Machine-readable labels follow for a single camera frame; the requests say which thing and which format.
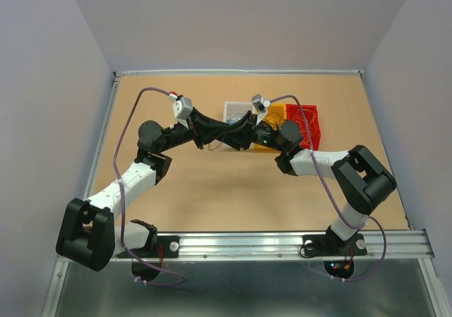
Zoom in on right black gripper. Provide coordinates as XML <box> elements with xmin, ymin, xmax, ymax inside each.
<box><xmin>218</xmin><ymin>109</ymin><xmax>285</xmax><ymax>152</ymax></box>

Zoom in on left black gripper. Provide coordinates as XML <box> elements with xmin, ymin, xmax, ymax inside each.
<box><xmin>158</xmin><ymin>107</ymin><xmax>230</xmax><ymax>153</ymax></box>

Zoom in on white plastic bin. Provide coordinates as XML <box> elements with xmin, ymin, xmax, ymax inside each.
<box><xmin>222</xmin><ymin>100</ymin><xmax>256</xmax><ymax>152</ymax></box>

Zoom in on dark wires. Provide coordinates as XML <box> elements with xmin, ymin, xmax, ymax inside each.
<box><xmin>264</xmin><ymin>111</ymin><xmax>285</xmax><ymax>129</ymax></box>

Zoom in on red plastic bin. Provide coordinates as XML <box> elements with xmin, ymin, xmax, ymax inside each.
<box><xmin>286</xmin><ymin>104</ymin><xmax>321</xmax><ymax>150</ymax></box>

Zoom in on yellow plastic bin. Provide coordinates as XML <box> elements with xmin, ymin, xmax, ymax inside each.
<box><xmin>251</xmin><ymin>104</ymin><xmax>286</xmax><ymax>152</ymax></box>

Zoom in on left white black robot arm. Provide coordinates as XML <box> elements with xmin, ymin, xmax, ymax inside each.
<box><xmin>56</xmin><ymin>109</ymin><xmax>242</xmax><ymax>271</ymax></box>

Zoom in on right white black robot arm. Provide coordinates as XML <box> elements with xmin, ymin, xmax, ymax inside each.
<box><xmin>215</xmin><ymin>112</ymin><xmax>397</xmax><ymax>253</ymax></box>

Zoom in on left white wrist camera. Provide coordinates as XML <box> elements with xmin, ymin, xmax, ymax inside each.
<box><xmin>168</xmin><ymin>92</ymin><xmax>194</xmax><ymax>128</ymax></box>

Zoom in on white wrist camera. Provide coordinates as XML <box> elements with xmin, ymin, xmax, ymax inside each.
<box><xmin>168</xmin><ymin>92</ymin><xmax>194</xmax><ymax>128</ymax></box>
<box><xmin>251</xmin><ymin>94</ymin><xmax>271</xmax><ymax>124</ymax></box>

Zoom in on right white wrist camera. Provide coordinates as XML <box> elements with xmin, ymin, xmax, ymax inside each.
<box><xmin>251</xmin><ymin>94</ymin><xmax>271</xmax><ymax>124</ymax></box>

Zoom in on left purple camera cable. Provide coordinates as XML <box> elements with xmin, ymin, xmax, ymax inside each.
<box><xmin>112</xmin><ymin>87</ymin><xmax>186</xmax><ymax>287</ymax></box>

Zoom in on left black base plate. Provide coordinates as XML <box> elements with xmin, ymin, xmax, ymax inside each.
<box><xmin>129</xmin><ymin>234</ymin><xmax>180</xmax><ymax>259</ymax></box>

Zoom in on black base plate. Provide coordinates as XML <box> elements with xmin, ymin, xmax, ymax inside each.
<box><xmin>129</xmin><ymin>234</ymin><xmax>180</xmax><ymax>259</ymax></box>
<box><xmin>300</xmin><ymin>234</ymin><xmax>367</xmax><ymax>258</ymax></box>

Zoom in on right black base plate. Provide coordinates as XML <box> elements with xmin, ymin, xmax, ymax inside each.
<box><xmin>300</xmin><ymin>234</ymin><xmax>367</xmax><ymax>258</ymax></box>

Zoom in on aluminium front rail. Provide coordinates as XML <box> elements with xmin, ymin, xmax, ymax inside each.
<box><xmin>56</xmin><ymin>229</ymin><xmax>434</xmax><ymax>262</ymax></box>

